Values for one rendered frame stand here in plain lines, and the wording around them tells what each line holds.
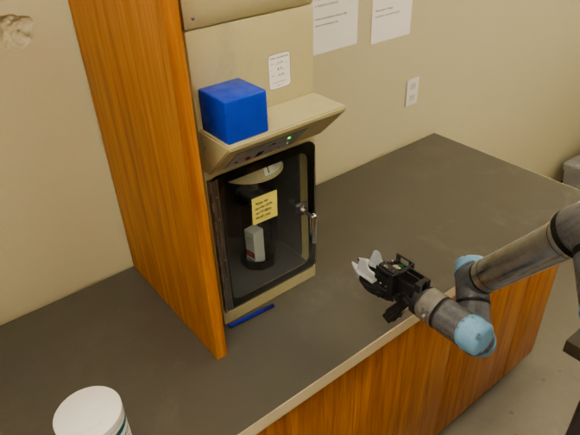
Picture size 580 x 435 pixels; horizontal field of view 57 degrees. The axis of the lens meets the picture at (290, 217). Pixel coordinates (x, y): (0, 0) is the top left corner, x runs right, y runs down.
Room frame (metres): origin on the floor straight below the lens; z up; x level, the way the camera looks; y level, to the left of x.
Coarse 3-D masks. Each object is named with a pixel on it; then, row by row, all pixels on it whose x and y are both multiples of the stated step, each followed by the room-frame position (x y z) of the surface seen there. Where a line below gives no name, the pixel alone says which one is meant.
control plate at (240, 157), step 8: (288, 136) 1.08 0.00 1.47; (296, 136) 1.12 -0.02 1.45; (264, 144) 1.04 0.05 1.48; (280, 144) 1.10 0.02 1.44; (288, 144) 1.14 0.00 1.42; (248, 152) 1.02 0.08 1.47; (256, 152) 1.06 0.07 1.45; (264, 152) 1.09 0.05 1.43; (232, 160) 1.01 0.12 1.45; (240, 160) 1.04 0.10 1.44; (248, 160) 1.08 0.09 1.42; (224, 168) 1.04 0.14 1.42
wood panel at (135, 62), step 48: (96, 0) 1.17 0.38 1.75; (144, 0) 0.98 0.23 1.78; (96, 48) 1.22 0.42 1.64; (144, 48) 1.01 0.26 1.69; (96, 96) 1.29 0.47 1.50; (144, 96) 1.04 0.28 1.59; (144, 144) 1.08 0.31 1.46; (192, 144) 0.94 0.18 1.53; (144, 192) 1.13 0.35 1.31; (192, 192) 0.93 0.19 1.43; (144, 240) 1.20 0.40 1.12; (192, 240) 0.95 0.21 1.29; (192, 288) 0.99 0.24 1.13
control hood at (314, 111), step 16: (304, 96) 1.21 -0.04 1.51; (320, 96) 1.21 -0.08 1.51; (272, 112) 1.12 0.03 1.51; (288, 112) 1.12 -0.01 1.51; (304, 112) 1.12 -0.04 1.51; (320, 112) 1.11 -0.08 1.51; (336, 112) 1.13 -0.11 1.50; (272, 128) 1.04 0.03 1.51; (288, 128) 1.05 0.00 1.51; (304, 128) 1.09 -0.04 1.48; (320, 128) 1.17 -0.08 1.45; (208, 144) 1.02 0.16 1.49; (224, 144) 0.97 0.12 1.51; (240, 144) 0.98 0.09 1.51; (256, 144) 1.01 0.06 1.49; (208, 160) 1.02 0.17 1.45; (224, 160) 0.99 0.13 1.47
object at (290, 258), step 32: (288, 160) 1.17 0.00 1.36; (224, 192) 1.06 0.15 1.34; (256, 192) 1.11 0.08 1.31; (288, 192) 1.17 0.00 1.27; (224, 224) 1.06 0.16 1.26; (256, 224) 1.11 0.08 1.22; (288, 224) 1.17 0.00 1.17; (256, 256) 1.10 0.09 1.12; (288, 256) 1.17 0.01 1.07; (256, 288) 1.10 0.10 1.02
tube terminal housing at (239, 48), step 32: (192, 32) 1.06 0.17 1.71; (224, 32) 1.10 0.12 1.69; (256, 32) 1.15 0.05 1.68; (288, 32) 1.20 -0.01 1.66; (192, 64) 1.05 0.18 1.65; (224, 64) 1.10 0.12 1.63; (256, 64) 1.14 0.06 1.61; (192, 96) 1.05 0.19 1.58; (288, 96) 1.19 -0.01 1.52; (256, 160) 1.13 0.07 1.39; (288, 288) 1.18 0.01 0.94; (224, 320) 1.05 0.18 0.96
